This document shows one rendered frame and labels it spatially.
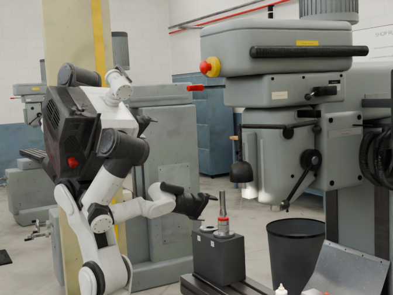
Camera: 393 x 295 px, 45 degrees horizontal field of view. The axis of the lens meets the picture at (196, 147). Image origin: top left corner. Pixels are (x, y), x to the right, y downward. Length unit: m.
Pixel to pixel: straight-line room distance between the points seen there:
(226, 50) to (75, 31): 1.81
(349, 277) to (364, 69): 0.77
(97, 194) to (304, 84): 0.77
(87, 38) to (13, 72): 7.32
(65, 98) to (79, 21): 1.45
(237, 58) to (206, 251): 0.95
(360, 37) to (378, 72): 5.19
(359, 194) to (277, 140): 0.51
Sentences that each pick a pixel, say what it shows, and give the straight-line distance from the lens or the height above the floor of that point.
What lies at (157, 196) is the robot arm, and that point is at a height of 1.31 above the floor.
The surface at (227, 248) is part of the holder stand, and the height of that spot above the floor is 1.06.
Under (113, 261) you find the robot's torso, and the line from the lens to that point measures 1.91.
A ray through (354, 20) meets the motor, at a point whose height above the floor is 1.89.
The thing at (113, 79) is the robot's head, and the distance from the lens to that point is 1.72.
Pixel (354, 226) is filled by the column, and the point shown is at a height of 1.15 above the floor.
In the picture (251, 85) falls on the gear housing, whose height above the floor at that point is 1.70.
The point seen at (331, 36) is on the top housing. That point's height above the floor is 1.84.
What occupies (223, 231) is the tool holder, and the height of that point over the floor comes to 1.11.
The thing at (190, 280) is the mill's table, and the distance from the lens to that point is 2.09.
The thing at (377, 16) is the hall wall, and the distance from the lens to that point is 6.80.
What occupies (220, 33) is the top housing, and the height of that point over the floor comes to 1.86.
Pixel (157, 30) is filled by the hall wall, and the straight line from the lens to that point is 11.42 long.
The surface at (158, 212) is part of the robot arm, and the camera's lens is 1.78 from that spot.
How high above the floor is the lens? 1.70
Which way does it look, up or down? 7 degrees down
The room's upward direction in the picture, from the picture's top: 3 degrees counter-clockwise
